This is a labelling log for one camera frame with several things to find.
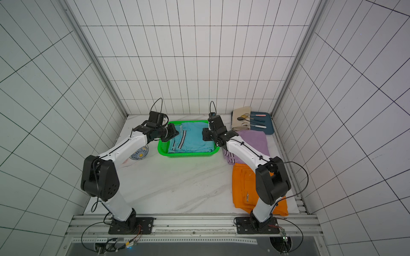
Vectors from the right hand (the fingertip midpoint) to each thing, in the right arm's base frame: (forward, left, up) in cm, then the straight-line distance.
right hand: (200, 132), depth 88 cm
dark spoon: (+28, -28, -17) cm, 43 cm away
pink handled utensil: (+32, -42, -16) cm, 55 cm away
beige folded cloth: (+34, -30, -16) cm, 48 cm away
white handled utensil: (+20, -43, -16) cm, 50 cm away
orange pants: (-28, -25, -14) cm, 40 cm away
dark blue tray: (+26, -44, -16) cm, 53 cm away
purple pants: (+11, -37, -18) cm, 43 cm away
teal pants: (+3, +7, -11) cm, 14 cm away
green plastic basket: (-3, +24, -12) cm, 27 cm away
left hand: (-1, +13, -1) cm, 13 cm away
